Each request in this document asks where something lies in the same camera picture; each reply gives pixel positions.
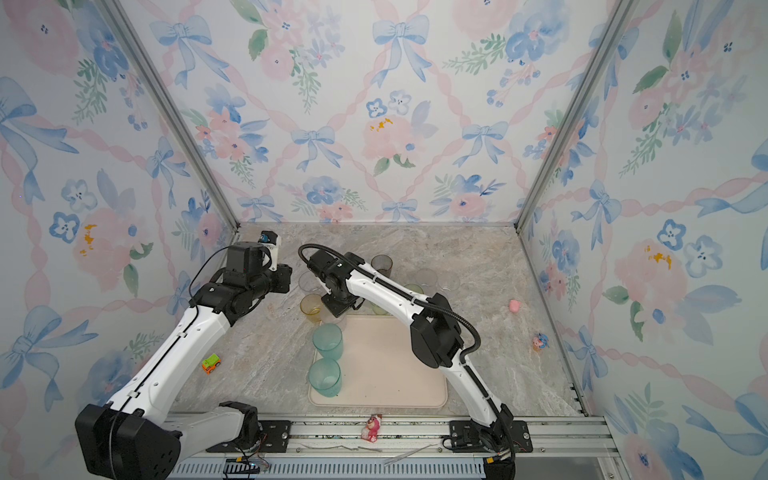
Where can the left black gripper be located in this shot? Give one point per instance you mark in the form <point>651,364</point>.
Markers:
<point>284,273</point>

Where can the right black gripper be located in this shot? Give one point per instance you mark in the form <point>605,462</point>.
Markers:
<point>336,312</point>

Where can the clear smooth cup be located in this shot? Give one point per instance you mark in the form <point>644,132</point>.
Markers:
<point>309,284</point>

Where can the teal cup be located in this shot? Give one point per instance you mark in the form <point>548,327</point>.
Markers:
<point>325,377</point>
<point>328,341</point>

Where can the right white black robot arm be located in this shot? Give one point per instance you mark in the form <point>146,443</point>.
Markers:
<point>440,338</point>

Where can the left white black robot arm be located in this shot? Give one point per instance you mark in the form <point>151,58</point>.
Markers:
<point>134,435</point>

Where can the beige plastic tray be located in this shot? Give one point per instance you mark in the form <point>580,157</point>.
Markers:
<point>379,370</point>

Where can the yellow amber cup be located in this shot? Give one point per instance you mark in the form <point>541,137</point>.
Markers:
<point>312,308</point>

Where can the smoky grey cup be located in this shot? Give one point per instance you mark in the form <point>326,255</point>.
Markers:
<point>382,264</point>

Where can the light green textured cup middle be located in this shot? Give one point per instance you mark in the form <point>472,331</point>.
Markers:
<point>377,310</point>

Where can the bright green cup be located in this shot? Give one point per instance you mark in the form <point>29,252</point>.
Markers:
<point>414,288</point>

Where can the clear cup back right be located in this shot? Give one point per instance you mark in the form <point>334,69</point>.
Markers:
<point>427,279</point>

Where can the clear cup front right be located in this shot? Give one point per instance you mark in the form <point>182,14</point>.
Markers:
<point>448,283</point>

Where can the pink bear toy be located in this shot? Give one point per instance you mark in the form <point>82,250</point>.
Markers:
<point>371,429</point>

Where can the small colourful doll toy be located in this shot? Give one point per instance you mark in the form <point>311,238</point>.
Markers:
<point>539,342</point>

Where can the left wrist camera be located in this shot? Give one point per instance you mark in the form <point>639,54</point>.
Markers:
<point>269,243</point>

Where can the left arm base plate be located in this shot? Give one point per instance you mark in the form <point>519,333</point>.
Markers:
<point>272,437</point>

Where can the aluminium rail frame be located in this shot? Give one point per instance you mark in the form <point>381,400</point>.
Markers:
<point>410,447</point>

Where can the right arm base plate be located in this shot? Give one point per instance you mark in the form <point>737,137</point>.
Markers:
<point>466,436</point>

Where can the left aluminium corner post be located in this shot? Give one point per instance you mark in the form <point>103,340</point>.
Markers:
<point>117,19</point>

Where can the aluminium corner post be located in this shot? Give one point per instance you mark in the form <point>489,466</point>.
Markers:
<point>608,41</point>
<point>117,19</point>

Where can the right aluminium corner post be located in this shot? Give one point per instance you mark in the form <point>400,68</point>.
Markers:
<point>608,41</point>

